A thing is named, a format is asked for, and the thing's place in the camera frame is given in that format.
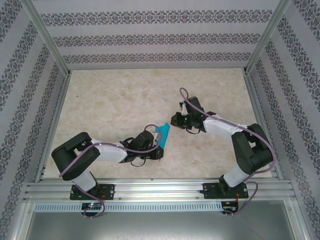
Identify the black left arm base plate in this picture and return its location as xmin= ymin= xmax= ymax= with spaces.
xmin=69 ymin=183 xmax=116 ymax=201

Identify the slotted grey cable duct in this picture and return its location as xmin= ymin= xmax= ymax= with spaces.
xmin=33 ymin=201 xmax=224 ymax=213

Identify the left controller circuit board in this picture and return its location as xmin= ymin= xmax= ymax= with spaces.
xmin=81 ymin=202 xmax=102 ymax=211

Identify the aluminium frame post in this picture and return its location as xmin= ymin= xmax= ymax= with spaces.
xmin=242 ymin=0 xmax=293 ymax=76
xmin=23 ymin=0 xmax=73 ymax=79

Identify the right controller circuit board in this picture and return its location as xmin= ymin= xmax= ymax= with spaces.
xmin=221 ymin=200 xmax=239 ymax=213

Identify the aluminium table side rail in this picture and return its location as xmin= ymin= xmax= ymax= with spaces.
xmin=242 ymin=69 xmax=285 ymax=180
xmin=34 ymin=71 xmax=73 ymax=183

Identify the black left gripper cable loop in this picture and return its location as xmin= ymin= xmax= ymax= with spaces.
xmin=130 ymin=158 xmax=149 ymax=168

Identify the controller circuit board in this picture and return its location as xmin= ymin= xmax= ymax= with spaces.
xmin=221 ymin=200 xmax=239 ymax=213
xmin=81 ymin=202 xmax=102 ymax=211

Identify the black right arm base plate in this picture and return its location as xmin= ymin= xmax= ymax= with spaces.
xmin=202 ymin=182 xmax=249 ymax=200

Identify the aluminium mounting rail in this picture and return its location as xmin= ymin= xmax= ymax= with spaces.
xmin=23 ymin=177 xmax=298 ymax=201

